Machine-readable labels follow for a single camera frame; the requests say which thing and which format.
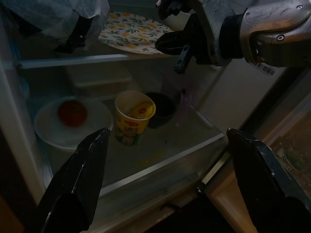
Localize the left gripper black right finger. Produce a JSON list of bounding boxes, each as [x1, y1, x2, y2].
[[226, 128, 311, 233]]

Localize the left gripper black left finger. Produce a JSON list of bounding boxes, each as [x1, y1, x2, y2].
[[36, 128, 110, 233]]

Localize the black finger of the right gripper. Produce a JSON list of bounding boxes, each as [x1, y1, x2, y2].
[[173, 46, 192, 74], [155, 31, 189, 55]]

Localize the floral paper plate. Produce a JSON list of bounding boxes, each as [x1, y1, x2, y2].
[[98, 11, 176, 55]]

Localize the white fridge drawer box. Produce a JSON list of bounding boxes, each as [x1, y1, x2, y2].
[[65, 65, 133, 94]]

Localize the glass fridge shelf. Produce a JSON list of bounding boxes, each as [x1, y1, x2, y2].
[[17, 53, 175, 71], [46, 104, 226, 199]]

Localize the clear purple plastic item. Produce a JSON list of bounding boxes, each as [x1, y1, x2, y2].
[[161, 72, 195, 126]]

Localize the dark round bowl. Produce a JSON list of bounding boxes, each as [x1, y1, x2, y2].
[[144, 92, 177, 129]]

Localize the plain white bowl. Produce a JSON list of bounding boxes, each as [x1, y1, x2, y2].
[[34, 97, 114, 152]]

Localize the silver refrigerator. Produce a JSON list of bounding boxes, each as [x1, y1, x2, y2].
[[0, 0, 311, 233]]

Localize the red tomato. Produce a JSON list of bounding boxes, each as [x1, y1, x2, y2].
[[57, 100, 88, 127]]

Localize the barcode sticker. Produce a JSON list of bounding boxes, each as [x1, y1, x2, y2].
[[252, 62, 276, 76]]

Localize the yellow noodle cup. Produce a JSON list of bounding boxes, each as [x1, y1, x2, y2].
[[114, 90, 156, 146]]

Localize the black bottle shaped item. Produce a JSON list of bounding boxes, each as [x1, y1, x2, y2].
[[53, 16, 94, 53]]

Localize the translucent white plastic bag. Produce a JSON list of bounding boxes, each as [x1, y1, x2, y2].
[[0, 0, 110, 46]]

